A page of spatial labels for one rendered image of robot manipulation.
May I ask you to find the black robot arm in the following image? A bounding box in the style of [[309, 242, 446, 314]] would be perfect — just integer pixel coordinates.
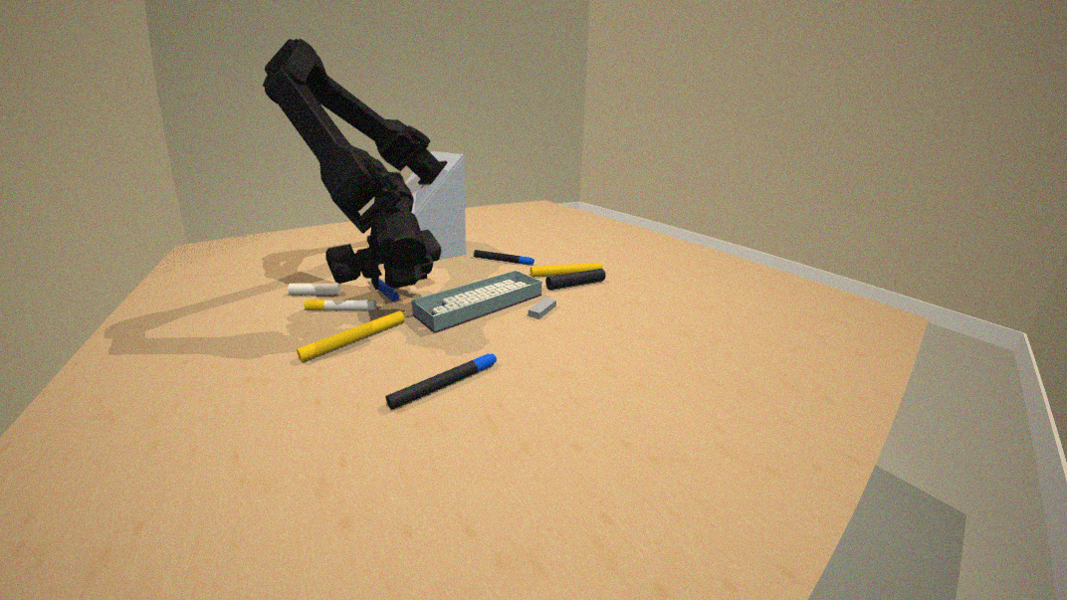
[[262, 40, 448, 289]]

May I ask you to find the black cylinder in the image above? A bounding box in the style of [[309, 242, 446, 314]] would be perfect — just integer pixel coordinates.
[[545, 269, 605, 290]]

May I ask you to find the black marker with blue cap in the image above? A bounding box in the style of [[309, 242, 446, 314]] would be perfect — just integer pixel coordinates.
[[473, 250, 534, 265], [385, 353, 497, 410]]

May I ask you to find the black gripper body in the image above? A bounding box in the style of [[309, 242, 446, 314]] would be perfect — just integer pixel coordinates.
[[327, 228, 441, 284]]

